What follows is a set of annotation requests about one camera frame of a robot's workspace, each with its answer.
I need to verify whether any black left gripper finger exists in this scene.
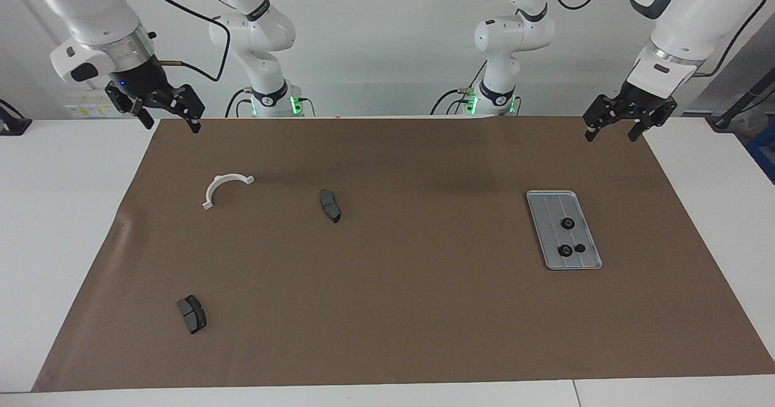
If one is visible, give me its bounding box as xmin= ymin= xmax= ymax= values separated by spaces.
xmin=582 ymin=94 xmax=625 ymax=143
xmin=628 ymin=97 xmax=678 ymax=142

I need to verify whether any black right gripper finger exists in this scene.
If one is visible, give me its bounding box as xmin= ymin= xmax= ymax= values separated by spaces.
xmin=105 ymin=82 xmax=156 ymax=131
xmin=174 ymin=84 xmax=205 ymax=134

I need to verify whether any silver metal tray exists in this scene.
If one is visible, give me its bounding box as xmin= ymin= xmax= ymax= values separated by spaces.
xmin=526 ymin=190 xmax=604 ymax=271

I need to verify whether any black stand pole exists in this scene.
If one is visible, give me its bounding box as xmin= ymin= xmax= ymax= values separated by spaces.
xmin=711 ymin=83 xmax=775 ymax=130

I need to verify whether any blue crate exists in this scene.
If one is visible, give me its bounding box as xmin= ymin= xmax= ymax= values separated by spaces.
xmin=746 ymin=122 xmax=775 ymax=184

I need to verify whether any dark grey brake pad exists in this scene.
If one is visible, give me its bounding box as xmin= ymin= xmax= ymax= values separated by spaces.
xmin=177 ymin=295 xmax=208 ymax=335
xmin=320 ymin=189 xmax=342 ymax=224

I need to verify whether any brown paper mat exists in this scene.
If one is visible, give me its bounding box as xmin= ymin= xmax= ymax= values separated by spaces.
xmin=31 ymin=115 xmax=775 ymax=392

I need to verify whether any white wall socket strip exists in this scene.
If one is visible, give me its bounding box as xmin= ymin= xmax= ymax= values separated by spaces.
xmin=64 ymin=101 xmax=119 ymax=120

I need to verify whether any black right base cable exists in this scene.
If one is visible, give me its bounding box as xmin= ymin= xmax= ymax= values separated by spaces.
xmin=225 ymin=88 xmax=254 ymax=118

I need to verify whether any black base cable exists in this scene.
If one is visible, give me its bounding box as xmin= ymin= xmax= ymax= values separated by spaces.
xmin=430 ymin=62 xmax=485 ymax=117
xmin=225 ymin=88 xmax=254 ymax=118

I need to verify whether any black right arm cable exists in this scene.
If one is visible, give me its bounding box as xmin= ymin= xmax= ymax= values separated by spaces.
xmin=130 ymin=0 xmax=232 ymax=84

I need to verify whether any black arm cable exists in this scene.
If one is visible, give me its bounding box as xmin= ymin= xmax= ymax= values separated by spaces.
xmin=130 ymin=0 xmax=232 ymax=84
xmin=547 ymin=0 xmax=771 ymax=78

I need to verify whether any white curved plastic bracket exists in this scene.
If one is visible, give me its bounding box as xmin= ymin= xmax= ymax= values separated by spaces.
xmin=202 ymin=174 xmax=256 ymax=210

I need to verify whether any black clamp mount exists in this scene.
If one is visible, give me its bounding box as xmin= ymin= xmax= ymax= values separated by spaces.
xmin=0 ymin=99 xmax=32 ymax=136

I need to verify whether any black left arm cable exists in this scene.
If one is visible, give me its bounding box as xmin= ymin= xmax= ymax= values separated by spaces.
xmin=547 ymin=0 xmax=771 ymax=78

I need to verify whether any black left base cable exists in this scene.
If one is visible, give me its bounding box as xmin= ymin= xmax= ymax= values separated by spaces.
xmin=430 ymin=62 xmax=485 ymax=117

